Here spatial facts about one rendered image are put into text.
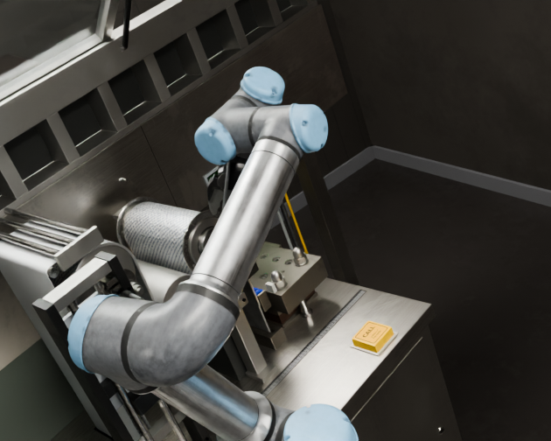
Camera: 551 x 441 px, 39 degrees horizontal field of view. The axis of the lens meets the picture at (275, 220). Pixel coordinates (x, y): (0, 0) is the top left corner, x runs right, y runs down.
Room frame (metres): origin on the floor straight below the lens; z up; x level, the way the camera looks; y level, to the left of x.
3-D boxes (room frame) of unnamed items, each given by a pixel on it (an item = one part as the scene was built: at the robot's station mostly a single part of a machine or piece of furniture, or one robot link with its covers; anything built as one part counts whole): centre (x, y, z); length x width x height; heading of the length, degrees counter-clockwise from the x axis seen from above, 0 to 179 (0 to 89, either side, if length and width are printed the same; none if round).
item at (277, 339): (1.65, 0.18, 0.92); 0.28 x 0.04 x 0.04; 37
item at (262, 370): (1.46, 0.16, 1.05); 0.06 x 0.05 x 0.31; 37
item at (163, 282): (1.54, 0.32, 1.18); 0.26 x 0.12 x 0.12; 37
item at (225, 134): (1.22, 0.01, 1.59); 0.11 x 0.11 x 0.08; 47
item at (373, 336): (1.43, -0.11, 0.91); 0.07 x 0.07 x 0.02; 37
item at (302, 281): (1.75, 0.11, 1.00); 0.40 x 0.16 x 0.06; 37
